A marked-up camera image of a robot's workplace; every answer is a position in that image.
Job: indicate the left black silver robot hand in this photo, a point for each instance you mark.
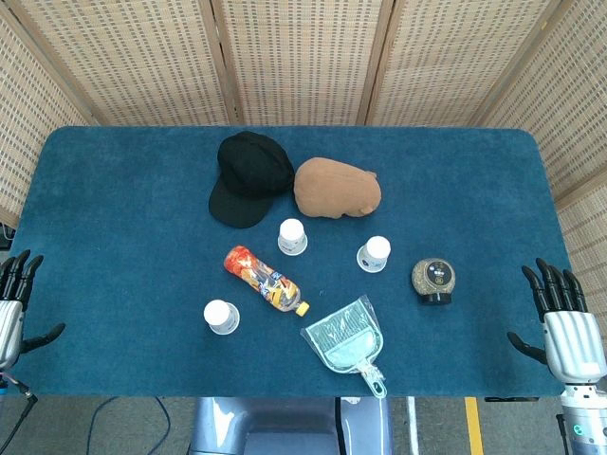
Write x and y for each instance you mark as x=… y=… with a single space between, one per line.
x=10 y=327

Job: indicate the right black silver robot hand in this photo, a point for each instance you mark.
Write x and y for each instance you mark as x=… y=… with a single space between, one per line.
x=571 y=341

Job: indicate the white paper cup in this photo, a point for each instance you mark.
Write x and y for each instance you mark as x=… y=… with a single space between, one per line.
x=292 y=234
x=374 y=251
x=220 y=315

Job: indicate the woven bamboo screen panel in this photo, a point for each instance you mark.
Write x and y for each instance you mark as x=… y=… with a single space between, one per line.
x=588 y=237
x=142 y=57
x=303 y=57
x=569 y=95
x=450 y=57
x=28 y=118

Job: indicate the round jar with black lid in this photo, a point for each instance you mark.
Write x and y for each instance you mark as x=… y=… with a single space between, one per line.
x=434 y=277

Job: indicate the blue felt table cloth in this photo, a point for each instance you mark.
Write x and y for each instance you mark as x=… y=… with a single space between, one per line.
x=118 y=213

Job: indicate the clear green plastic dustpan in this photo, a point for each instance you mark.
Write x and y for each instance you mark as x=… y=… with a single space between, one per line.
x=341 y=336

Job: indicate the orange label plastic drink bottle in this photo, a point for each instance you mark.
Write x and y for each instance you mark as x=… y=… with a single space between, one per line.
x=265 y=279

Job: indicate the tan brown knit hat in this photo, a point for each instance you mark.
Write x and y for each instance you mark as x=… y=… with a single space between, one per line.
x=336 y=189

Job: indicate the black baseball cap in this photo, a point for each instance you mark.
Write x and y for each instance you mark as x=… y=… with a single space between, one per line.
x=246 y=170

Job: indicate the silver-blue robot torso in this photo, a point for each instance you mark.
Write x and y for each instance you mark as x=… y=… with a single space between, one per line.
x=284 y=426

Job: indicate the black table edge bracket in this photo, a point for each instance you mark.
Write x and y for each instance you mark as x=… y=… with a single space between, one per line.
x=512 y=399

